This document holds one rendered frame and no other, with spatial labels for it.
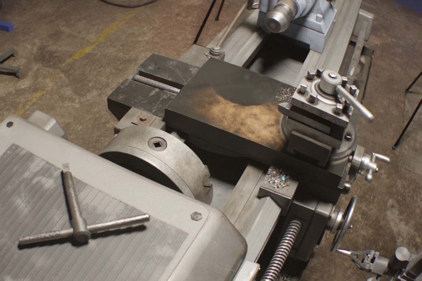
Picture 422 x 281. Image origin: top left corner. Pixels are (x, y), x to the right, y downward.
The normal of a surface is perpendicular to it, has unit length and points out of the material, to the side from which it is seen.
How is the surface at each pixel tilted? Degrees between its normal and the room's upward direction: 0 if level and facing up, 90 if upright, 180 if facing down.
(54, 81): 0
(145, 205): 0
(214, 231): 38
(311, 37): 90
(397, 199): 0
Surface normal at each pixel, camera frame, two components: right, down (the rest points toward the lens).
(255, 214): -0.57, -0.75
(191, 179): 0.74, -0.20
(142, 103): 0.08, -0.71
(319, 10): -0.43, 0.61
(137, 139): -0.11, -0.77
